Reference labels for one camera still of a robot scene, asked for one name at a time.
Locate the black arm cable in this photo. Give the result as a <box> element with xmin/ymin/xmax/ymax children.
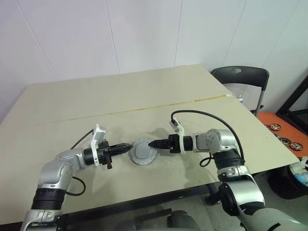
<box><xmin>64</xmin><ymin>128</ymin><xmax>95</xmax><ymax>196</ymax></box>
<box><xmin>170</xmin><ymin>110</ymin><xmax>245</xmax><ymax>168</ymax></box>

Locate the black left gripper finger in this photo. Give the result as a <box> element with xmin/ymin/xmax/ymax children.
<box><xmin>110</xmin><ymin>148</ymin><xmax>132</xmax><ymax>158</ymax></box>
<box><xmin>109</xmin><ymin>142</ymin><xmax>134</xmax><ymax>152</ymax></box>

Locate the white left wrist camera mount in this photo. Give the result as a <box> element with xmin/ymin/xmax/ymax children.
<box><xmin>90</xmin><ymin>123</ymin><xmax>107</xmax><ymax>167</ymax></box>

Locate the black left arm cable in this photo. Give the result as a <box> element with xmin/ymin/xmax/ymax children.
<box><xmin>64</xmin><ymin>128</ymin><xmax>95</xmax><ymax>196</ymax></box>

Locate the black round bin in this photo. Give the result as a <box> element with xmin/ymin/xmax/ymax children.
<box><xmin>270</xmin><ymin>163</ymin><xmax>308</xmax><ymax>200</ymax></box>

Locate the black table frame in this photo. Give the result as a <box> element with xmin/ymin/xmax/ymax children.
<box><xmin>60</xmin><ymin>178</ymin><xmax>224</xmax><ymax>231</ymax></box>

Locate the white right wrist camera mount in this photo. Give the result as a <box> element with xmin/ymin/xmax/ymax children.
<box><xmin>169</xmin><ymin>119</ymin><xmax>186</xmax><ymax>153</ymax></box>

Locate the black framed cabinet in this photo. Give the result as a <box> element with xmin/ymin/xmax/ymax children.
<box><xmin>275</xmin><ymin>72</ymin><xmax>308</xmax><ymax>135</ymax></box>

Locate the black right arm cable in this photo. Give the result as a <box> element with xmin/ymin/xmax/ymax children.
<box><xmin>170</xmin><ymin>110</ymin><xmax>245</xmax><ymax>168</ymax></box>

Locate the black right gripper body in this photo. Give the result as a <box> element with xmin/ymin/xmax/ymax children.
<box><xmin>167</xmin><ymin>134</ymin><xmax>182</xmax><ymax>154</ymax></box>

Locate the dark grey rounded shape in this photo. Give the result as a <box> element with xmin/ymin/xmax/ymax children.
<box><xmin>167</xmin><ymin>210</ymin><xmax>197</xmax><ymax>231</ymax></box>

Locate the black flat bar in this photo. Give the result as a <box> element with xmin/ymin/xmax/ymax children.
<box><xmin>134</xmin><ymin>208</ymin><xmax>173</xmax><ymax>223</ymax></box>

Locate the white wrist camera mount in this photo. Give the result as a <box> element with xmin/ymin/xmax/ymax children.
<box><xmin>90</xmin><ymin>123</ymin><xmax>107</xmax><ymax>167</ymax></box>
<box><xmin>169</xmin><ymin>119</ymin><xmax>186</xmax><ymax>153</ymax></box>

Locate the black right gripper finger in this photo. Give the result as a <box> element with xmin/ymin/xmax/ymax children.
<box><xmin>149</xmin><ymin>143</ymin><xmax>170</xmax><ymax>150</ymax></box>
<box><xmin>148</xmin><ymin>138</ymin><xmax>170</xmax><ymax>145</ymax></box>

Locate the black folding chair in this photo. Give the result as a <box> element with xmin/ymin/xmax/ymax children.
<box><xmin>210</xmin><ymin>66</ymin><xmax>270</xmax><ymax>116</ymax></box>

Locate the grey motor cover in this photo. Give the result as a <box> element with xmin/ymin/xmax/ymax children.
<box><xmin>129</xmin><ymin>137</ymin><xmax>158</xmax><ymax>164</ymax></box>

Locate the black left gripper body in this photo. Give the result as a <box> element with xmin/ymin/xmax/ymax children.
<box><xmin>96</xmin><ymin>139</ymin><xmax>114</xmax><ymax>170</ymax></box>

